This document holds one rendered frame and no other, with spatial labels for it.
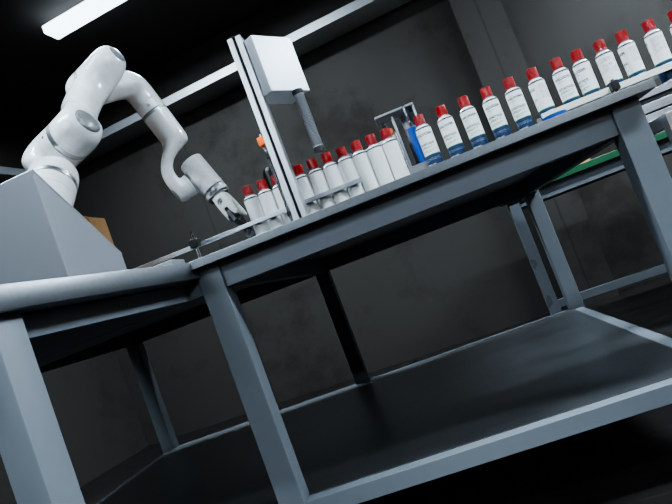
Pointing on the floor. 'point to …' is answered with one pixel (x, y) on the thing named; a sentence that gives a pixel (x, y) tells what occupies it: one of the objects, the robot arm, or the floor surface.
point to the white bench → (594, 169)
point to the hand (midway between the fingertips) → (248, 230)
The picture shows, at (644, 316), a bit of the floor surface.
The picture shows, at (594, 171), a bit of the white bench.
